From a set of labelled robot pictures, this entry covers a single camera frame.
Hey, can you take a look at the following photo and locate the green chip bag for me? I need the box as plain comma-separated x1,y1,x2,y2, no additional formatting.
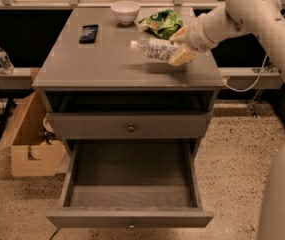
139,9,183,40

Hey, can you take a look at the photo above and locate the open cardboard box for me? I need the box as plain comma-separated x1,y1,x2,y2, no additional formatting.
0,92,70,177

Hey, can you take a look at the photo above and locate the white ceramic bowl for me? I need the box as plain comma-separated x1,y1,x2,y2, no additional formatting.
111,1,140,25

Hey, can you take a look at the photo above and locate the clear plastic water bottle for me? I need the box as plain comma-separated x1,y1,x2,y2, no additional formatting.
128,38,179,61

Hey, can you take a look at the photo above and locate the black pole left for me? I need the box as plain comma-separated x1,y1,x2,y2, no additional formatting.
0,97,14,140

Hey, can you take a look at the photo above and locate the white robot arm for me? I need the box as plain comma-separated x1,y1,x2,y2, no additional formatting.
172,0,285,240

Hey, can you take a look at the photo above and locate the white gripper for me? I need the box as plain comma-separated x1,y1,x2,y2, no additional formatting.
168,9,238,66

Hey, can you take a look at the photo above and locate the grey drawer cabinet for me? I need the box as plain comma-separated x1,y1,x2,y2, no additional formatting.
31,6,226,158

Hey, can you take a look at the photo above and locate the upright water bottle on ledge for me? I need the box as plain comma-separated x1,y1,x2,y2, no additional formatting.
0,47,14,74

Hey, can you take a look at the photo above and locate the open grey middle drawer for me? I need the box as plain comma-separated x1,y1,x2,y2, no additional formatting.
47,139,214,228

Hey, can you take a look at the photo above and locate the closed grey upper drawer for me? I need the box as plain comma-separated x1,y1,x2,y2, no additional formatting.
46,112,212,139

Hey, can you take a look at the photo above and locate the metal stand leg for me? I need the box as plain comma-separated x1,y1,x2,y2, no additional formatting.
248,56,274,118

